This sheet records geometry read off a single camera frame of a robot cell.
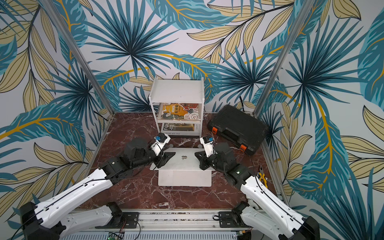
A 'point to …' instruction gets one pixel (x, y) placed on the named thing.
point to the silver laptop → (183, 169)
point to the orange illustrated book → (178, 111)
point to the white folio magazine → (178, 127)
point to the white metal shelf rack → (192, 91)
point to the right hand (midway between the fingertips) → (188, 160)
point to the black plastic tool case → (238, 128)
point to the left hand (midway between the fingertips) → (170, 152)
